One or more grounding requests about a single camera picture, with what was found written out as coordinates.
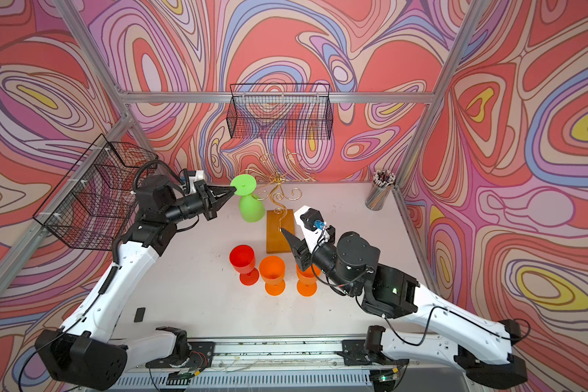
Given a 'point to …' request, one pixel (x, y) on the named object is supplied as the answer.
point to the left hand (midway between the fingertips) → (236, 190)
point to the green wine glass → (251, 207)
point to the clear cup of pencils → (383, 181)
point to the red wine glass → (242, 258)
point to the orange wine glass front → (306, 285)
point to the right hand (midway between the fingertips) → (293, 230)
